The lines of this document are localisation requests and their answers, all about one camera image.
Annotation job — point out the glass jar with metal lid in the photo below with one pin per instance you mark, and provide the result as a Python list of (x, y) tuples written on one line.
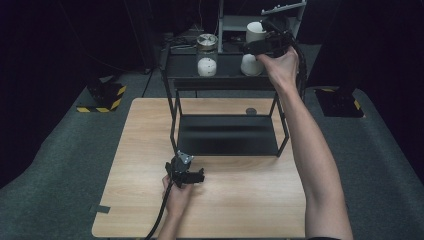
[(207, 55)]

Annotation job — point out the grey tape strip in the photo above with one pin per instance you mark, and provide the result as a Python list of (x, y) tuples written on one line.
[(100, 209)]

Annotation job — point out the person's left hand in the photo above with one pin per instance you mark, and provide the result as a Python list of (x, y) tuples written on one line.
[(178, 200)]

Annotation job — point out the black yellow striped stand base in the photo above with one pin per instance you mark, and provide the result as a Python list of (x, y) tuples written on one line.
[(105, 96), (340, 103)]

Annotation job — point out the grey metal frame stand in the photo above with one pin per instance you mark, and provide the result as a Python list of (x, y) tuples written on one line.
[(233, 23)]

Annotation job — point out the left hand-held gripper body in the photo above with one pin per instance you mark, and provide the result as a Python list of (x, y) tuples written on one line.
[(180, 168)]

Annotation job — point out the small dark round disc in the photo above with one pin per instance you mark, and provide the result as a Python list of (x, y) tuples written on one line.
[(251, 111)]

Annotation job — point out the white waisted jar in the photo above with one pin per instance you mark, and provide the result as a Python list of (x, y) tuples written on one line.
[(253, 65)]

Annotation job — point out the black metal two-tier shelf rack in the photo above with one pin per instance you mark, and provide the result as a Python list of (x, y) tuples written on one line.
[(226, 133)]

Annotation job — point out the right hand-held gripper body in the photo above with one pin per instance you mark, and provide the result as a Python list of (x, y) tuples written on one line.
[(280, 31)]

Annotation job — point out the person's right hand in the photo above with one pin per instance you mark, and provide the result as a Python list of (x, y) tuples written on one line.
[(281, 68)]

